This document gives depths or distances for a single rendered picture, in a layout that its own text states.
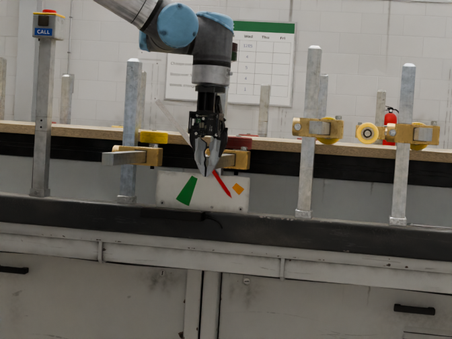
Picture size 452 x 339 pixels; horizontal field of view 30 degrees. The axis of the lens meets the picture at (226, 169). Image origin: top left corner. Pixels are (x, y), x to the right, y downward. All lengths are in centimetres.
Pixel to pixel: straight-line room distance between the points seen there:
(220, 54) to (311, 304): 93
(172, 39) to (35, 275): 122
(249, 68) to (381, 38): 148
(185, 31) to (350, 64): 766
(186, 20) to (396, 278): 95
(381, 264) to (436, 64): 724
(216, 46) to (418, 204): 85
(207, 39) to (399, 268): 82
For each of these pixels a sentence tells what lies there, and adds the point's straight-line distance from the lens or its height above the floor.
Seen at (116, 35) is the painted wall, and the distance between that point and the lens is 978.
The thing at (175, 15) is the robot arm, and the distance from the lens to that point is 179.
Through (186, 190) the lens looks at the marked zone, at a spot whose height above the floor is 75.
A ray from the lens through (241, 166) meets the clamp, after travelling 229.
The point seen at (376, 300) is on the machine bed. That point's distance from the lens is 256.
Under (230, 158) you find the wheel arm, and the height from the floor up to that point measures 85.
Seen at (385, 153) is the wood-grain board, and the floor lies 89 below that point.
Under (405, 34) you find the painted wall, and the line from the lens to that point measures 947.
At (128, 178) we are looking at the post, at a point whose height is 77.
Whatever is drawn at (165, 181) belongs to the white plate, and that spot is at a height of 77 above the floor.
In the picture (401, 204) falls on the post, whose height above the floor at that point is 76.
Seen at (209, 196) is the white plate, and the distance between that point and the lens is 231.
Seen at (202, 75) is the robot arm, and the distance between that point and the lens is 195.
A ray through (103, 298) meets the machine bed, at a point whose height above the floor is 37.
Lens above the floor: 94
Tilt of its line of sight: 3 degrees down
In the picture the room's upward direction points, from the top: 4 degrees clockwise
